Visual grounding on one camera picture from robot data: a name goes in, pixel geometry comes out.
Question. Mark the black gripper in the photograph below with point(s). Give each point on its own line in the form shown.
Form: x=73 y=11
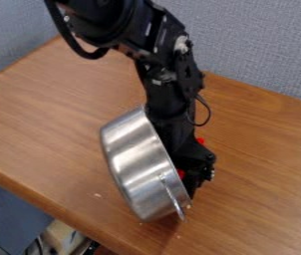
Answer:
x=192 y=158

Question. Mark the red rectangular block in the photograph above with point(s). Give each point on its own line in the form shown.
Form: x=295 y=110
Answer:
x=180 y=171

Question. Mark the stainless steel pot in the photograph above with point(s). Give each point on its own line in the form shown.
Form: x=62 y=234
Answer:
x=141 y=167

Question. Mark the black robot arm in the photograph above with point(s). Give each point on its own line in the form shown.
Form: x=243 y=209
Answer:
x=143 y=30

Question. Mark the beige box under table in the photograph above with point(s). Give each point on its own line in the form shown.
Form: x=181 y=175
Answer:
x=64 y=240

